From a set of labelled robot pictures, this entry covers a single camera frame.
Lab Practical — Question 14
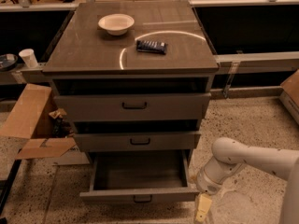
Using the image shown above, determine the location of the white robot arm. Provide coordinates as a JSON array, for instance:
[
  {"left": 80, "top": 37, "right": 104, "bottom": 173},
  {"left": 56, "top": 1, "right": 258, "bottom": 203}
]
[{"left": 194, "top": 137, "right": 299, "bottom": 224}]

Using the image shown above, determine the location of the dark round lid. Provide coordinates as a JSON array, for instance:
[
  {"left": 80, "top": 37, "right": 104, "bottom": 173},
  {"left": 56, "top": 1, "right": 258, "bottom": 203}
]
[{"left": 0, "top": 54, "right": 18, "bottom": 72}]

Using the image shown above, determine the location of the grey drawer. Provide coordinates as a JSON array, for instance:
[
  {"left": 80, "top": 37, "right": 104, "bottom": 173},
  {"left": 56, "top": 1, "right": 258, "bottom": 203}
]
[
  {"left": 80, "top": 150, "right": 198, "bottom": 203},
  {"left": 75, "top": 132, "right": 200, "bottom": 152},
  {"left": 54, "top": 93, "right": 210, "bottom": 122}
]

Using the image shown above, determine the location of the dark blue snack packet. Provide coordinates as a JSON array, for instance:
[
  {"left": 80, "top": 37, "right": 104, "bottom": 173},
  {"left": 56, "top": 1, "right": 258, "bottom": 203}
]
[{"left": 136, "top": 40, "right": 167, "bottom": 54}]

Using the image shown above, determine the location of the clear acrylic bracket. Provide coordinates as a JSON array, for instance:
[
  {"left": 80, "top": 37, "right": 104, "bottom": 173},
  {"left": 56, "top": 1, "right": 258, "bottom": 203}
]
[{"left": 222, "top": 61, "right": 241, "bottom": 98}]

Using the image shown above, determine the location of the white bowl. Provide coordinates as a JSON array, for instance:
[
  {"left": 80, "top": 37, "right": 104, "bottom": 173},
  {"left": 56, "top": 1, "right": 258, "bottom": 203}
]
[{"left": 98, "top": 14, "right": 135, "bottom": 35}]

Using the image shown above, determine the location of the cardboard box at right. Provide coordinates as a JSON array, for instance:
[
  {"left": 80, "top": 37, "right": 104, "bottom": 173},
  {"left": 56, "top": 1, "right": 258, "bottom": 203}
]
[{"left": 279, "top": 70, "right": 299, "bottom": 124}]

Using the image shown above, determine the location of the open cardboard box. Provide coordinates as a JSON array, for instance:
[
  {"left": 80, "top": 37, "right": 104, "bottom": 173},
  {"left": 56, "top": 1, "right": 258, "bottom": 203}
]
[{"left": 0, "top": 84, "right": 90, "bottom": 165}]

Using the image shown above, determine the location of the grey drawer cabinet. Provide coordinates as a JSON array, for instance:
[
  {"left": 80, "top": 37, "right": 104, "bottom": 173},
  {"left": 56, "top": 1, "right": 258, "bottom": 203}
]
[{"left": 42, "top": 0, "right": 220, "bottom": 173}]

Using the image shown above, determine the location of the grey bottom drawer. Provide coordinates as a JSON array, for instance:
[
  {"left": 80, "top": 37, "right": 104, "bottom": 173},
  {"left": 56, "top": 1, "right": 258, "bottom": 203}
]
[{"left": 80, "top": 150, "right": 198, "bottom": 203}]

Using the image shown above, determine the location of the grey middle drawer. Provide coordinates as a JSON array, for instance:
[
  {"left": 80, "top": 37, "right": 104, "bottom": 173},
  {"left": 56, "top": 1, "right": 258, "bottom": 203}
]
[{"left": 75, "top": 132, "right": 200, "bottom": 152}]

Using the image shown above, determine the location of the grey top drawer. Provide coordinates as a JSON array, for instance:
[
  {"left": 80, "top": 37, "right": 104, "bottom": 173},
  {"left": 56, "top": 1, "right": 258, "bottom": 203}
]
[{"left": 54, "top": 93, "right": 210, "bottom": 122}]

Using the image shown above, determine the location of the white paper cup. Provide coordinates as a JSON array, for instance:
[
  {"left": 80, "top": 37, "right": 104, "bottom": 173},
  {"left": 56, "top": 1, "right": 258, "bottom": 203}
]
[{"left": 19, "top": 49, "right": 38, "bottom": 68}]

